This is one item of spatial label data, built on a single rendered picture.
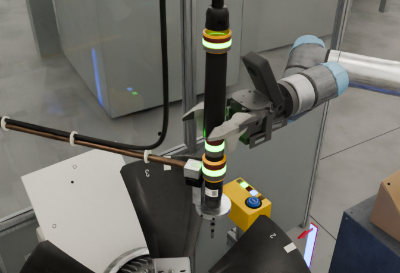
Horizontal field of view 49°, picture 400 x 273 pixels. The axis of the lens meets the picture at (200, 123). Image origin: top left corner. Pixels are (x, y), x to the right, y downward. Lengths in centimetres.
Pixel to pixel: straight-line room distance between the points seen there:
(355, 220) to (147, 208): 79
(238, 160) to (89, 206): 101
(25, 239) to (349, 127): 290
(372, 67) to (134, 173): 59
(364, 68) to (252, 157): 117
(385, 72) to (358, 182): 234
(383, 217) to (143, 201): 82
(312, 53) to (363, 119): 304
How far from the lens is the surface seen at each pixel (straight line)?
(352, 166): 347
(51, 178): 118
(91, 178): 120
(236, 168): 207
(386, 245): 153
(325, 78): 89
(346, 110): 414
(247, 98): 79
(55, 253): 90
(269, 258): 115
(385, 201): 150
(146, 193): 103
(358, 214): 160
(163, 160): 84
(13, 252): 170
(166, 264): 104
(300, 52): 104
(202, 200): 87
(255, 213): 143
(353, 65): 104
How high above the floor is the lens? 207
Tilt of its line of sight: 33 degrees down
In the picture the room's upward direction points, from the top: straight up
